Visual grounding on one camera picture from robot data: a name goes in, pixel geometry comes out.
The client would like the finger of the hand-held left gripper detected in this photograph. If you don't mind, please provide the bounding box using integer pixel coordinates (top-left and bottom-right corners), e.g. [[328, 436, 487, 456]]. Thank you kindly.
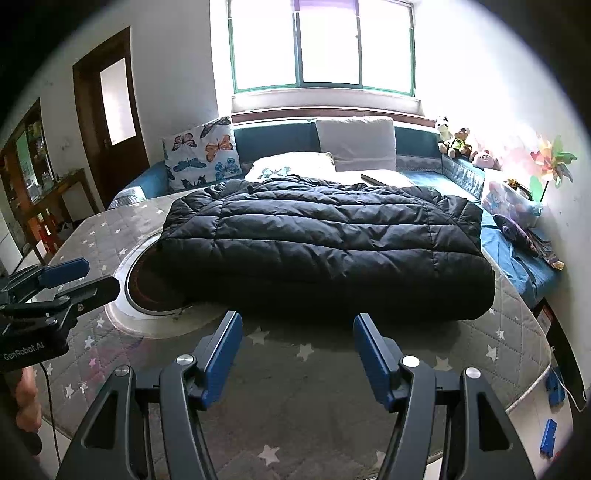
[[37, 258, 90, 288], [58, 275, 122, 319]]

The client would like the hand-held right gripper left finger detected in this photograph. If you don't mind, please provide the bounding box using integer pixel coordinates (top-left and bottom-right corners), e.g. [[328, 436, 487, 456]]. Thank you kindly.
[[55, 310, 244, 480]]

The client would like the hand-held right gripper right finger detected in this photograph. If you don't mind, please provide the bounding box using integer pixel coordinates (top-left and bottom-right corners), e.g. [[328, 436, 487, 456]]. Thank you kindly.
[[353, 313, 536, 480]]

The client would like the black down jacket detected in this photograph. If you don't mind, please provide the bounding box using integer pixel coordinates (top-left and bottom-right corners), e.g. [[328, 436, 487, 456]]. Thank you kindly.
[[157, 174, 496, 321]]

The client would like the person's left hand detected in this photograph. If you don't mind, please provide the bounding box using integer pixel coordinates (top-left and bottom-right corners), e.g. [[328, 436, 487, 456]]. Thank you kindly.
[[15, 369, 43, 432]]

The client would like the red stool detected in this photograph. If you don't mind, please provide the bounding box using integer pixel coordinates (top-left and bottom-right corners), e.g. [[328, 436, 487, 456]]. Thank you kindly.
[[28, 210, 63, 254]]

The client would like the white refrigerator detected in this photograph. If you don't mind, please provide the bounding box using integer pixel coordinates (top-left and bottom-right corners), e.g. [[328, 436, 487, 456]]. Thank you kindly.
[[0, 217, 21, 278]]

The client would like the wooden display cabinet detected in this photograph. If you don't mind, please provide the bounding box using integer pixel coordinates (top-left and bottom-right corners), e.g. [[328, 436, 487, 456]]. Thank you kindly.
[[0, 98, 51, 232]]

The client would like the dark wooden door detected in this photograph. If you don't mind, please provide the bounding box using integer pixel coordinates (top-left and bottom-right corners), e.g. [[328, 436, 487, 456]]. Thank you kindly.
[[73, 27, 151, 197]]

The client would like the butterfly print pillow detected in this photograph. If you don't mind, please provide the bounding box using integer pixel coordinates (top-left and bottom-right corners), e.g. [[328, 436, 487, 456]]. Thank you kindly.
[[161, 116, 243, 193]]

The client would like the blue plastic piece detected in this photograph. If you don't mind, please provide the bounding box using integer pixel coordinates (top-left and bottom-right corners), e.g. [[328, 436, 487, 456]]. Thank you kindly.
[[545, 367, 566, 407], [540, 419, 558, 457]]

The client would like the flat grey box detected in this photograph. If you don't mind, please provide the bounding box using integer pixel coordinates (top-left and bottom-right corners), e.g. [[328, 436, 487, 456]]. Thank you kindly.
[[360, 170, 419, 188]]

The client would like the purple cloth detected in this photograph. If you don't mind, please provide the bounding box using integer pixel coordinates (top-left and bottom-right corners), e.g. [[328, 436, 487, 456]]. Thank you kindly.
[[492, 213, 540, 258]]

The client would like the white printed pillow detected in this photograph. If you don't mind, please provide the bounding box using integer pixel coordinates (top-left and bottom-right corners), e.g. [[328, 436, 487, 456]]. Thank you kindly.
[[244, 152, 337, 183]]

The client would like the clear plastic toy bag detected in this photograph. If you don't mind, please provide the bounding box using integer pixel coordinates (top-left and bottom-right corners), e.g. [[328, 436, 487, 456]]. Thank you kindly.
[[480, 168, 544, 228]]

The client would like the white back cushion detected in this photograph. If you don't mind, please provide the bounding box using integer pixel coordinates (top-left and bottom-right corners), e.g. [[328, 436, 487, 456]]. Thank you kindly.
[[315, 116, 398, 171]]

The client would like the blue sofa bed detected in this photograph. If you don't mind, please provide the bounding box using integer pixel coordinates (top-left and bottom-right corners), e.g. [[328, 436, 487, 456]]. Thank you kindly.
[[107, 117, 564, 305]]

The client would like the pink plush toy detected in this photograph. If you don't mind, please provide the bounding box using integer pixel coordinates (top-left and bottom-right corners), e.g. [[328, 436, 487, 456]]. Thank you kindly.
[[470, 148, 502, 171]]

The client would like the brown teddy bear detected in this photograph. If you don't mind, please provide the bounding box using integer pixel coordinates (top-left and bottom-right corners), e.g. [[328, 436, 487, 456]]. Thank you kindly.
[[447, 127, 474, 160]]

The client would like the white plush toy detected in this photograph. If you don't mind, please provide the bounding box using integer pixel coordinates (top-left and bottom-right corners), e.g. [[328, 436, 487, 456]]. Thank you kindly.
[[434, 115, 455, 155]]

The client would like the colourful pinwheel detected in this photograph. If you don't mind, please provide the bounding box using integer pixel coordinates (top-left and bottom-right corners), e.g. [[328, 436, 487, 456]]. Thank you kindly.
[[529, 135, 578, 205]]

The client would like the green framed window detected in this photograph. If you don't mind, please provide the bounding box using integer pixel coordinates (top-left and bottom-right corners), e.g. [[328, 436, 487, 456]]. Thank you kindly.
[[226, 0, 417, 97]]

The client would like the black cable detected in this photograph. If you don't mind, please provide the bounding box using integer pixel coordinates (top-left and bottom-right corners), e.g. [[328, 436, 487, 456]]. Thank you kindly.
[[39, 361, 63, 469]]

